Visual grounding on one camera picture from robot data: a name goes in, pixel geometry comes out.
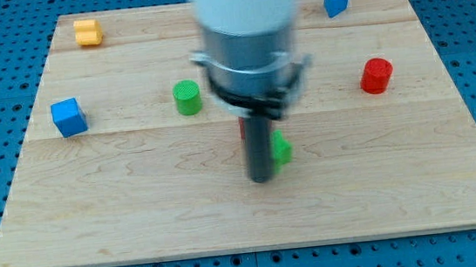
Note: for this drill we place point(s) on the green star block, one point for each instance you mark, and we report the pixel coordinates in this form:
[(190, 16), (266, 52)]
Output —
[(281, 150)]

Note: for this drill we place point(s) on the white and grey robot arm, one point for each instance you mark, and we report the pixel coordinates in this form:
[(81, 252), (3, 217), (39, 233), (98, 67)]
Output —
[(249, 54)]

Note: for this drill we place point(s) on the red block behind rod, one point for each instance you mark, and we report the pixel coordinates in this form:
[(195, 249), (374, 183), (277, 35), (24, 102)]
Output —
[(241, 127)]

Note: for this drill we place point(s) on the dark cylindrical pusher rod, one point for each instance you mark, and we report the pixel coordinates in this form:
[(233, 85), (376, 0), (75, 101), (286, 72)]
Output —
[(257, 143)]

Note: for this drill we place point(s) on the green cylinder block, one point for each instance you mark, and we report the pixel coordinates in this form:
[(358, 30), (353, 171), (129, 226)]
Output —
[(187, 97)]

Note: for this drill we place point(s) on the wooden board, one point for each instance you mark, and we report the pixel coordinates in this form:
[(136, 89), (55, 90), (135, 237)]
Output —
[(145, 184)]

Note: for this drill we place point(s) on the red cylinder block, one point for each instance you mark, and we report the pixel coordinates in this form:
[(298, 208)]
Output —
[(376, 76)]

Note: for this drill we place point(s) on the blue cube block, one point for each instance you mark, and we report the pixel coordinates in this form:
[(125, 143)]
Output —
[(68, 117)]

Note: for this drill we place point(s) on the yellow block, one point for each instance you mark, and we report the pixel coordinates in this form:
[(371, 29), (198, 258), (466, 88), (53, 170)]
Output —
[(88, 32)]

